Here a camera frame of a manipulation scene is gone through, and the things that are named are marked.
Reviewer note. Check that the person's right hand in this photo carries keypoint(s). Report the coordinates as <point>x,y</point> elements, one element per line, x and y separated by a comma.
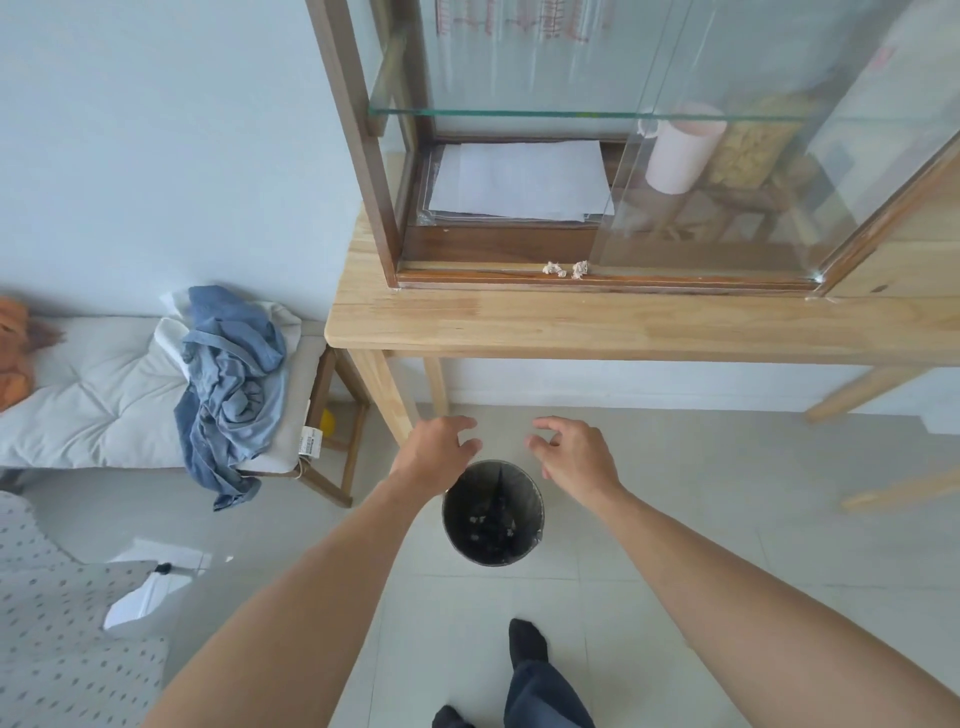
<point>576,459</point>

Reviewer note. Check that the person's left hand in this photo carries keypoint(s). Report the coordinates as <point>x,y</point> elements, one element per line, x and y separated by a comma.
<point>433,456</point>

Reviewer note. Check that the person's left fingers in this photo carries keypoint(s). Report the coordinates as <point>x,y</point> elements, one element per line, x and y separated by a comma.
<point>459,436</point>

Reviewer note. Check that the person's right thumb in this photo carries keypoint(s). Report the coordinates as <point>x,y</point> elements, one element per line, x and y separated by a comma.
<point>537,450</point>

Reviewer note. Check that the person's right forearm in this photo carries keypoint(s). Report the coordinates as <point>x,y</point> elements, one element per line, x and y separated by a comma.
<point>757,622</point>

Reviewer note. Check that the person's left forearm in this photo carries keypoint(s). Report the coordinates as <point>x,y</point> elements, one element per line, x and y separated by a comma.
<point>300,611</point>

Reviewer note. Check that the black waste bin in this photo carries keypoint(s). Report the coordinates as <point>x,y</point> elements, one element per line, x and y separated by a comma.
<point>493,514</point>

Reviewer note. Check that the wooden bench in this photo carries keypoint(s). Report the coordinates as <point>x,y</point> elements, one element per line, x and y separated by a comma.
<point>337,442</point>

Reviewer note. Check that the white cushion tag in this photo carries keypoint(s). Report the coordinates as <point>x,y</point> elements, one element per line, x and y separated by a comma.
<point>309,441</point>

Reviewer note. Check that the light wooden table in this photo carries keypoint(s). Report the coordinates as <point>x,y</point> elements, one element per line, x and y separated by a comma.
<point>645,330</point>

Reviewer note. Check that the crumpled paper scrap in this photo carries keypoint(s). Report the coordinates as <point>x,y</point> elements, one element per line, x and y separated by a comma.
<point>580,269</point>
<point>553,268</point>

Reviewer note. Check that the person's black sock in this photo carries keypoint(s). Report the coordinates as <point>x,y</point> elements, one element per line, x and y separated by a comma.
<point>450,717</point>
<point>527,641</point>

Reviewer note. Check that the blue crumpled cloth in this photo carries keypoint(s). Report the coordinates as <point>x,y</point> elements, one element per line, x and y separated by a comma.
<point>231,390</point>

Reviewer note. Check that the person's leg in dark trousers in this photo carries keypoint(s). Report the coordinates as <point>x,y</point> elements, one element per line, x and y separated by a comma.
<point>544,697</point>

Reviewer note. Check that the stack of white papers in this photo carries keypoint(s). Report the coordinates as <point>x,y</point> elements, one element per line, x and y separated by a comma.
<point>519,182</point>

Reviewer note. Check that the wooden glass display cabinet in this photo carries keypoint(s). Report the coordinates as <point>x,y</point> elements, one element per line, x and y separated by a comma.
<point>622,142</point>

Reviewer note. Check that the pink cylindrical cup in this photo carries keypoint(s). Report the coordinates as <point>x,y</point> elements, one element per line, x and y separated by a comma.
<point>681,150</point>

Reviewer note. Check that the white spray bottle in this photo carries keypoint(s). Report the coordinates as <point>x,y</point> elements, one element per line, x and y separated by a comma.
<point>146,596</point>

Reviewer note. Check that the white bench cushion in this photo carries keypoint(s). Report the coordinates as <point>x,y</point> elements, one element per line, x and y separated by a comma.
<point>97,397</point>

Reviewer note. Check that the jar of yellow snacks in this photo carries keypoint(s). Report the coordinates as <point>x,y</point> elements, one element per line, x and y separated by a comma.
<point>757,146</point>

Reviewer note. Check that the white dotted bedsheet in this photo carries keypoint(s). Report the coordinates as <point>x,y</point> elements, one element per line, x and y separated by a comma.
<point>60,622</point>

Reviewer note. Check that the orange cloth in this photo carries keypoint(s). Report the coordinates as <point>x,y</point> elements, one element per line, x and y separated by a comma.
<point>15,352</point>

